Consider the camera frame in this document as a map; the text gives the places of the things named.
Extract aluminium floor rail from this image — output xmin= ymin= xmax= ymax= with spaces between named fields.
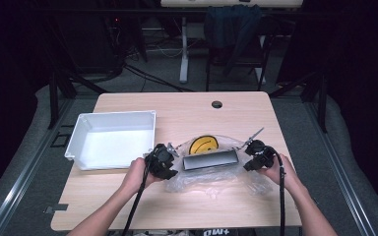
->
xmin=0 ymin=97 xmax=77 ymax=236
xmin=303 ymin=100 xmax=377 ymax=236

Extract black chair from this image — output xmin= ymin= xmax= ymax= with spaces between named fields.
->
xmin=204 ymin=5 xmax=274 ymax=93

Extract person's right hand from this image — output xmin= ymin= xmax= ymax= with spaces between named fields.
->
xmin=259 ymin=153 xmax=301 ymax=193

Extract black metal stand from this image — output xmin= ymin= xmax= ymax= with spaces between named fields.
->
xmin=46 ymin=70 xmax=110 ymax=130
xmin=269 ymin=72 xmax=329 ymax=134

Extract dark cloth on chair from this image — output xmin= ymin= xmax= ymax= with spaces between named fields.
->
xmin=204 ymin=4 xmax=263 ymax=77

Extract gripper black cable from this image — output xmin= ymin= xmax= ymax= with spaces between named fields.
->
xmin=268 ymin=147 xmax=287 ymax=236
xmin=121 ymin=159 xmax=153 ymax=236

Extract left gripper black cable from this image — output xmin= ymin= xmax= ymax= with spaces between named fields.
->
xmin=121 ymin=159 xmax=153 ymax=236

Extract yellow round disc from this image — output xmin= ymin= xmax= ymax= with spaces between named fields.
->
xmin=188 ymin=135 xmax=220 ymax=156

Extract clear plastic bag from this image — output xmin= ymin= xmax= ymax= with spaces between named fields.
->
xmin=163 ymin=134 xmax=274 ymax=199

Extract dark grey box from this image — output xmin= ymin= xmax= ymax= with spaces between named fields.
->
xmin=181 ymin=149 xmax=240 ymax=172

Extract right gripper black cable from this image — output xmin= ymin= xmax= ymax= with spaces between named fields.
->
xmin=268 ymin=147 xmax=287 ymax=236

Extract person's left hand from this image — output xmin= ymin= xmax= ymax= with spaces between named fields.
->
xmin=119 ymin=156 xmax=160 ymax=198

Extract black floor cables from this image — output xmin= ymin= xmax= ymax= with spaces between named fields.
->
xmin=107 ymin=19 xmax=195 ymax=93

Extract white plastic tray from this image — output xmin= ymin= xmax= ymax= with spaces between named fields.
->
xmin=64 ymin=109 xmax=158 ymax=171

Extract grey tape strip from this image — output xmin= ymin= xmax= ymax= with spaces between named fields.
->
xmin=43 ymin=203 xmax=70 ymax=214

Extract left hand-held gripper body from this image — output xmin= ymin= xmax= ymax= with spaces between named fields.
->
xmin=144 ymin=142 xmax=180 ymax=180

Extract white desk leg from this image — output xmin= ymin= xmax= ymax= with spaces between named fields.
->
xmin=178 ymin=16 xmax=191 ymax=85

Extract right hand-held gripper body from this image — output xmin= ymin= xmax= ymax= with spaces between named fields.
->
xmin=240 ymin=127 xmax=277 ymax=170

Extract person's dark printed clothing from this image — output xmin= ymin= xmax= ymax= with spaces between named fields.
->
xmin=190 ymin=228 xmax=258 ymax=236

